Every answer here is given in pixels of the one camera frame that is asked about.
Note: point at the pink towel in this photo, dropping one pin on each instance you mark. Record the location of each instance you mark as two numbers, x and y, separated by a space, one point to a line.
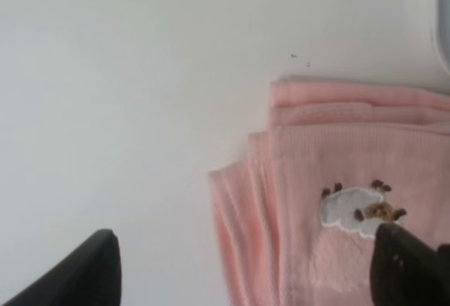
296 217

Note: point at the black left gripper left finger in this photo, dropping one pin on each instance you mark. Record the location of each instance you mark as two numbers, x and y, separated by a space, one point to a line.
90 275

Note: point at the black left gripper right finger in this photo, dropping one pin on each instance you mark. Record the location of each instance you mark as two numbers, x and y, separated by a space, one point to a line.
406 271

